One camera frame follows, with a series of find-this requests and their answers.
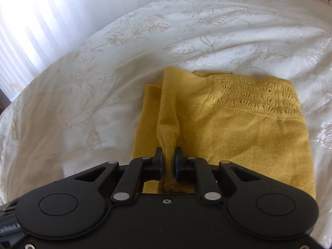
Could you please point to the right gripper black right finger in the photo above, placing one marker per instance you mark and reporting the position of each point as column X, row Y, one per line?
column 256, row 203

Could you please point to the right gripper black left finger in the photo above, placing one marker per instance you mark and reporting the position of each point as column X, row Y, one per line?
column 76, row 204

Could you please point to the yellow knit sweater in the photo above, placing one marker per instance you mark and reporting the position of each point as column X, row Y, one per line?
column 255, row 123

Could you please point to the white floral bedspread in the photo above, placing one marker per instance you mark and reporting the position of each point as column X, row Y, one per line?
column 85, row 107

